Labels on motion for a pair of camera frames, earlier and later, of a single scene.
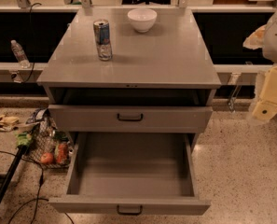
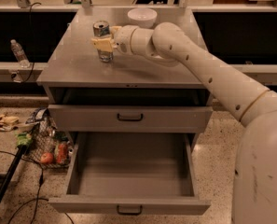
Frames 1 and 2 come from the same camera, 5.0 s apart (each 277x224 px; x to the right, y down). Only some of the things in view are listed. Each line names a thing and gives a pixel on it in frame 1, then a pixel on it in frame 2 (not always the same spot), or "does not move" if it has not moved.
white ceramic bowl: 142,20 does not move
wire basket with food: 50,147 does not move
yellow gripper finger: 256,40 to 114,29
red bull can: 103,39 does not move
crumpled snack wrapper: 3,122 does not move
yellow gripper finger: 273,94 to 103,44
